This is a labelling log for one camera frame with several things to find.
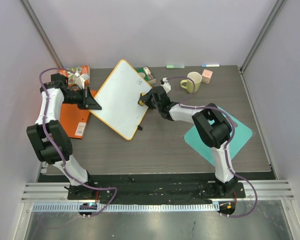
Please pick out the whiteboard with orange frame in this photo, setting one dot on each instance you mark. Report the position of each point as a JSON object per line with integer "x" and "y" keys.
{"x": 118, "y": 97}

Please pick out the teal cutting board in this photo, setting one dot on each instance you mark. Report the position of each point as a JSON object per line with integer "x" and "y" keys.
{"x": 241, "y": 137}

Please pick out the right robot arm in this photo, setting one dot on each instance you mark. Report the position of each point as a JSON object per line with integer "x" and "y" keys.
{"x": 213, "y": 129}

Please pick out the orange illustrated book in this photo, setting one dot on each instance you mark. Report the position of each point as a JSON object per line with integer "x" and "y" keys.
{"x": 81, "y": 70}

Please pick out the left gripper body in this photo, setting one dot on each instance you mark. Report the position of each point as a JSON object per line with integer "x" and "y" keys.
{"x": 78, "y": 98}

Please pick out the green eraser bar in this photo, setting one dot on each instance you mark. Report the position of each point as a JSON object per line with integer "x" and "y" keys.
{"x": 175, "y": 66}

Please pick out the small box behind whiteboard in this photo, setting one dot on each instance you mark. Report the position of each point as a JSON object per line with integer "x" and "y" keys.
{"x": 147, "y": 75}

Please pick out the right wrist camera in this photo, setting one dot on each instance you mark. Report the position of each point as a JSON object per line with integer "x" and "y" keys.
{"x": 165, "y": 84}

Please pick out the yellow-green mug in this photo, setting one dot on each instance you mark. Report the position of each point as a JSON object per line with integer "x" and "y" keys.
{"x": 192, "y": 83}

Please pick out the orange folder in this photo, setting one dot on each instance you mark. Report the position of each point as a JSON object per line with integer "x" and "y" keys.
{"x": 74, "y": 120}

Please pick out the white slotted cable duct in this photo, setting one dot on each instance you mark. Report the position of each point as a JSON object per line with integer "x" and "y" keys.
{"x": 85, "y": 207}

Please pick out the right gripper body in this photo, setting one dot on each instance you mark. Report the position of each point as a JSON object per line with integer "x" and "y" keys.
{"x": 149, "y": 99}

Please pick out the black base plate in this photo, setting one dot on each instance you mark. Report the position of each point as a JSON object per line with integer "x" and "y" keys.
{"x": 156, "y": 189}

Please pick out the yellow bone-shaped eraser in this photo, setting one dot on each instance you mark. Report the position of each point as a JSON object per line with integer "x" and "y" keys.
{"x": 142, "y": 99}

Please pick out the pink cube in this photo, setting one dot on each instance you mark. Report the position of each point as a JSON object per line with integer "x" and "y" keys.
{"x": 206, "y": 76}

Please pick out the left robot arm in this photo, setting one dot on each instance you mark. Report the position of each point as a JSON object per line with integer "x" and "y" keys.
{"x": 50, "y": 141}

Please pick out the blue marker pen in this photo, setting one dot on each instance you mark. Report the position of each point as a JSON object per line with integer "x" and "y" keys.
{"x": 210, "y": 65}

